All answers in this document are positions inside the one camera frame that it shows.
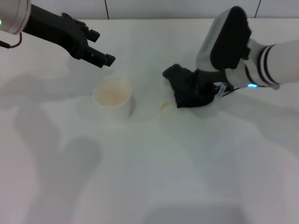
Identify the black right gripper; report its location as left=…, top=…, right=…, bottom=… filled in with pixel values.
left=197, top=69, right=229, bottom=84

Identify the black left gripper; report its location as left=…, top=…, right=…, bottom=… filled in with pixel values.
left=23, top=4, right=116, bottom=69

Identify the dark blue rag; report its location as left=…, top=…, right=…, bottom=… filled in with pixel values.
left=162, top=63, right=217, bottom=109

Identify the white paper cup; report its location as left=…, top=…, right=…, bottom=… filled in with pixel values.
left=93, top=77, right=137, bottom=125

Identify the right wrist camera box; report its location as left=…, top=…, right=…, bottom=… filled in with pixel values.
left=195, top=6, right=253, bottom=71

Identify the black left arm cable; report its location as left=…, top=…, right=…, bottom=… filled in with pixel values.
left=0, top=31, right=23, bottom=49

